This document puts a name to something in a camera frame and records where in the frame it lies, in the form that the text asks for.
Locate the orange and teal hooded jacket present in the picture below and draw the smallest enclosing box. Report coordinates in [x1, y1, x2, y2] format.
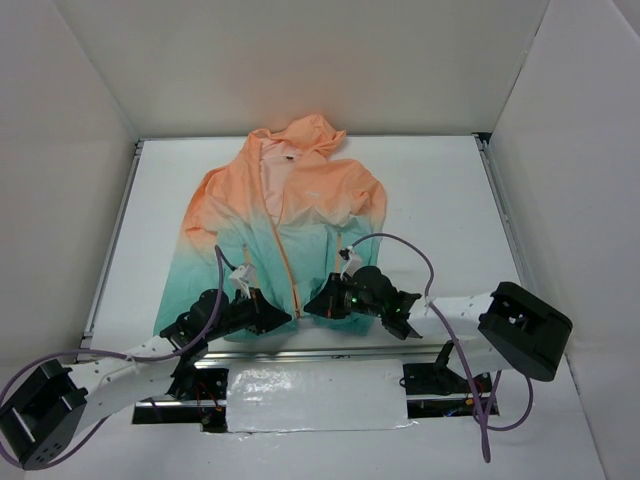
[154, 115, 387, 333]

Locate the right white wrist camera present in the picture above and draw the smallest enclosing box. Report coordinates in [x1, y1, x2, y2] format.
[339, 245, 363, 279]

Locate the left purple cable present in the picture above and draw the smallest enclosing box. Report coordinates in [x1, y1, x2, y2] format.
[0, 244, 236, 469]

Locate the right aluminium table rail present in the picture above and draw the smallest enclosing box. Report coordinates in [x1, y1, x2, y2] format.
[473, 132, 559, 354]

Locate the purple cable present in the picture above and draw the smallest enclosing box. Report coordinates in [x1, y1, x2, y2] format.
[349, 232, 536, 464]
[0, 244, 236, 469]

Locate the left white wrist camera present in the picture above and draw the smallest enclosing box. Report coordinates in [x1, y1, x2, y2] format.
[229, 263, 256, 298]

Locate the aluminium table rail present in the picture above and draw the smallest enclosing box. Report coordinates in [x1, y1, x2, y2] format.
[192, 342, 546, 362]
[473, 132, 559, 354]
[79, 140, 145, 349]

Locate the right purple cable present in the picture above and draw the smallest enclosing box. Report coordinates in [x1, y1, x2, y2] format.
[349, 232, 536, 464]

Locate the front aluminium table rail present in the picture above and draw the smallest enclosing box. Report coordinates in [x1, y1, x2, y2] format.
[192, 342, 546, 362]

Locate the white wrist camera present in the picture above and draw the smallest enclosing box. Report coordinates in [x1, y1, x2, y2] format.
[339, 245, 363, 279]
[229, 263, 256, 298]

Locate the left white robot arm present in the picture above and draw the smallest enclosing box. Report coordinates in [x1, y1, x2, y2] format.
[1, 289, 291, 470]

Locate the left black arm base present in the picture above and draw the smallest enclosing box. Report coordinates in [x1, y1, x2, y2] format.
[168, 364, 229, 433]

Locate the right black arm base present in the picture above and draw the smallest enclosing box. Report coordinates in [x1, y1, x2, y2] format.
[399, 341, 475, 419]

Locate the white foil-taped cover panel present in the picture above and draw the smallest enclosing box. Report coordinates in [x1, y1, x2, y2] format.
[226, 359, 411, 433]

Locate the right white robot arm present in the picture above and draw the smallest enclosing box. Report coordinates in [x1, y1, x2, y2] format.
[304, 266, 573, 391]

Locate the left aluminium table rail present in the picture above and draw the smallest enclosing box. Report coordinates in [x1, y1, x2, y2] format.
[79, 140, 145, 349]

